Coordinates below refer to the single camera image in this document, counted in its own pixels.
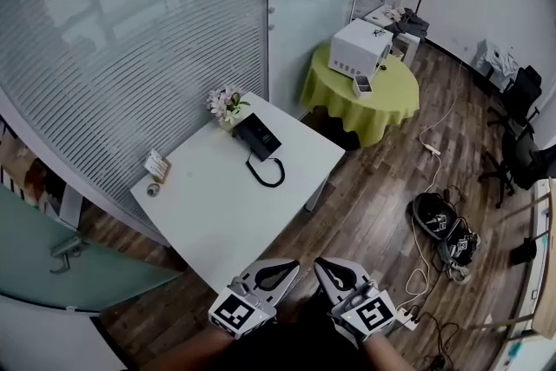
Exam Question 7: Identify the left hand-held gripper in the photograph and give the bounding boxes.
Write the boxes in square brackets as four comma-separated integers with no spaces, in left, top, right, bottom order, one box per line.
[208,258,301,339]

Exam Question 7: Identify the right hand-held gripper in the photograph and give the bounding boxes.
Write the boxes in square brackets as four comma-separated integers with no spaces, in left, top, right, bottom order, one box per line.
[314,257,397,349]

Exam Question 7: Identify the black telephone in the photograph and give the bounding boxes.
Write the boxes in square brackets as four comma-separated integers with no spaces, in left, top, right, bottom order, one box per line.
[231,113,287,189]

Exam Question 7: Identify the person's left forearm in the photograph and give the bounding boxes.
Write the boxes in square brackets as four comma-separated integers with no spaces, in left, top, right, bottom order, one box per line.
[184,321,245,371]

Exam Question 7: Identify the person's right forearm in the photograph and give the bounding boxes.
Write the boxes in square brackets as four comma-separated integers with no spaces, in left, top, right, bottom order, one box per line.
[367,333,412,371]

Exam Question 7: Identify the person's black clothing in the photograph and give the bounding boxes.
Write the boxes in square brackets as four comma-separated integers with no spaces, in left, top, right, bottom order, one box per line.
[223,293,381,371]

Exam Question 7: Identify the white table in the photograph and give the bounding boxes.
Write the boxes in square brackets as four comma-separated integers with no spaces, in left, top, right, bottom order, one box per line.
[129,90,347,295]

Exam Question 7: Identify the square white power strip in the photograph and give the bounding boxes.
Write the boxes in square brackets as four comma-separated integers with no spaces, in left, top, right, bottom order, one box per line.
[392,305,420,332]

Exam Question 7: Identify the open black equipment case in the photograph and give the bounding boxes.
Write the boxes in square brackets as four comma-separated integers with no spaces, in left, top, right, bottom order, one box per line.
[409,191,480,271]

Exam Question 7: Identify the long white power strip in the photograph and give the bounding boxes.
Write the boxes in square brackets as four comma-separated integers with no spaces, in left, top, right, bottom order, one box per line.
[418,131,442,158]

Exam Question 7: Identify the wooden card holder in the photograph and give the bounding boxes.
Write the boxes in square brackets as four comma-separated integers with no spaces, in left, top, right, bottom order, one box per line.
[143,149,172,184]

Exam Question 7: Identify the green tablecloth round table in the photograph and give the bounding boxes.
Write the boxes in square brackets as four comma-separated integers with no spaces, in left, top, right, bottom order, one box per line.
[300,42,421,149]

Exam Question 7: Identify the pink flowers in white pot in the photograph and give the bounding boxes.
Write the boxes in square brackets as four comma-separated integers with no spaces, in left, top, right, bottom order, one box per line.
[206,85,252,132]

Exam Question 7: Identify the white organizer box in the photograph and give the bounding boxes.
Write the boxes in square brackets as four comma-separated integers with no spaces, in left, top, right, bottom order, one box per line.
[353,74,376,98]

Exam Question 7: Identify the glass door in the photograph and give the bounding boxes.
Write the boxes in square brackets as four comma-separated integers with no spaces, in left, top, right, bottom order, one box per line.
[0,183,184,313]

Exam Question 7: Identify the light wooden desk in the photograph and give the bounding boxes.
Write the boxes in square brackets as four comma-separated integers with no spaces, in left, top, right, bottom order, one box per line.
[531,176,556,336]

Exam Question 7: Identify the black office chair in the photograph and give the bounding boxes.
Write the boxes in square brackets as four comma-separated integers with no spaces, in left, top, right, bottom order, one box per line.
[486,65,545,128]
[477,129,556,210]

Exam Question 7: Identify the white microwave oven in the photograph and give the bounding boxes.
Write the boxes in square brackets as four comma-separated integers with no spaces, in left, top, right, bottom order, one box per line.
[328,17,393,80]

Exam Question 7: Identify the white low bench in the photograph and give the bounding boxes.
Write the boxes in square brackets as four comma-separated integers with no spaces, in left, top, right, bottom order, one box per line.
[361,3,423,67]

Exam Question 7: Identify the grey clothes pile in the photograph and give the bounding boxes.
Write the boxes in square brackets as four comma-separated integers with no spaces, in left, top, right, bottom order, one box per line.
[383,6,432,43]

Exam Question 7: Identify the white power cable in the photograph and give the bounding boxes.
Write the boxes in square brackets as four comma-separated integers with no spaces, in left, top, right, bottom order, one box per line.
[405,56,464,310]

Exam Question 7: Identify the black floor cable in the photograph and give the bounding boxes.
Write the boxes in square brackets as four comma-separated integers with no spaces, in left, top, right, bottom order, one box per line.
[414,310,466,371]

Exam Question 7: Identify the metal door handle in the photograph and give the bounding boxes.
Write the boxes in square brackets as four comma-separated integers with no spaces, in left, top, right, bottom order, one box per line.
[49,235,90,275]

